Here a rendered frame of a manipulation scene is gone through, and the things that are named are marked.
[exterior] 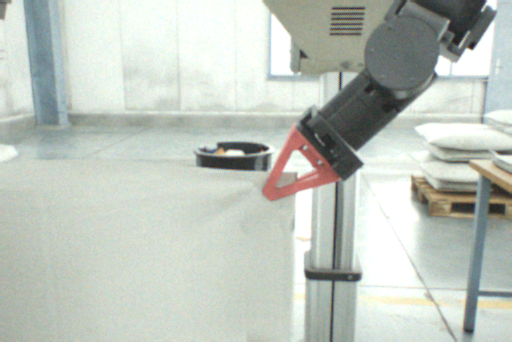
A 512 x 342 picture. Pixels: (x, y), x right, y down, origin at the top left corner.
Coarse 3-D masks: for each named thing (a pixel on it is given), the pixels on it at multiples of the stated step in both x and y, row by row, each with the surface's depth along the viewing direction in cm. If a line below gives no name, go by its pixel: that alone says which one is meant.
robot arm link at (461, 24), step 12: (420, 0) 44; (432, 0) 43; (444, 0) 43; (456, 0) 43; (468, 0) 42; (480, 0) 42; (444, 12) 43; (456, 12) 43; (468, 12) 42; (480, 12) 44; (456, 24) 43; (468, 24) 43; (456, 36) 44
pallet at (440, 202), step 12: (420, 180) 416; (420, 192) 401; (432, 192) 380; (444, 192) 379; (456, 192) 379; (468, 192) 378; (492, 192) 379; (504, 192) 379; (432, 204) 363; (444, 204) 362; (456, 204) 394; (468, 204) 393; (492, 204) 391; (504, 204) 359; (432, 216) 365; (444, 216) 364; (456, 216) 363; (468, 216) 362; (492, 216) 360; (504, 216) 359
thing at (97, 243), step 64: (0, 192) 43; (64, 192) 44; (128, 192) 46; (192, 192) 49; (256, 192) 51; (0, 256) 45; (64, 256) 45; (128, 256) 47; (192, 256) 50; (256, 256) 53; (0, 320) 47; (64, 320) 46; (128, 320) 48; (192, 320) 52; (256, 320) 54
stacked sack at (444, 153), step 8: (424, 144) 413; (432, 152) 387; (440, 152) 370; (448, 152) 365; (456, 152) 363; (464, 152) 363; (472, 152) 363; (480, 152) 363; (488, 152) 364; (448, 160) 368; (456, 160) 365; (464, 160) 363; (480, 160) 361; (488, 160) 360
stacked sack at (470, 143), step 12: (432, 132) 376; (444, 132) 367; (456, 132) 361; (468, 132) 361; (480, 132) 359; (492, 132) 360; (432, 144) 359; (444, 144) 354; (456, 144) 352; (468, 144) 350; (480, 144) 348; (492, 144) 347; (504, 144) 345
